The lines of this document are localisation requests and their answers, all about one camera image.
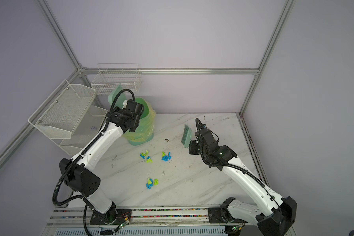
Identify green plastic dustpan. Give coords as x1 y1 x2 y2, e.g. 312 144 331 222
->
108 84 127 109

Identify green hand brush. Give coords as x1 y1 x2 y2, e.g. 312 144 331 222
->
181 125 192 148

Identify blue green scraps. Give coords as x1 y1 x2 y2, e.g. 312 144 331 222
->
146 178 159 189
140 150 153 163

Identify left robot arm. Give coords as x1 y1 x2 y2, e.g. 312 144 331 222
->
52 88 147 224

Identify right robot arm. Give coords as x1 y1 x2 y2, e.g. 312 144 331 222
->
189 118 297 236

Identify blue green scraps front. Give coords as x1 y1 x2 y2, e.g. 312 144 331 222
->
146 178 159 189

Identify yellow bin liner bag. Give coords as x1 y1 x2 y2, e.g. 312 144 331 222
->
120 98 156 143

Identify green trash bin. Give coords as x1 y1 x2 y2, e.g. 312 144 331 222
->
122 98 156 147

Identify lower white mesh shelf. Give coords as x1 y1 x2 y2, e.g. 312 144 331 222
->
59 106 107 156

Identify white mesh shelf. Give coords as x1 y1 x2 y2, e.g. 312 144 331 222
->
28 80 96 139
59 106 107 156

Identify upper white mesh shelf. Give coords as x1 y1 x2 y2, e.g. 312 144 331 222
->
28 80 96 139

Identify white wire basket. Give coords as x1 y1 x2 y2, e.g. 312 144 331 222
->
91 64 143 95

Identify aluminium frame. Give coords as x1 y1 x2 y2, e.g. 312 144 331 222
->
0 1 296 173

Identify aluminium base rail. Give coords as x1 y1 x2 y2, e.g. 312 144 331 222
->
42 206 261 236

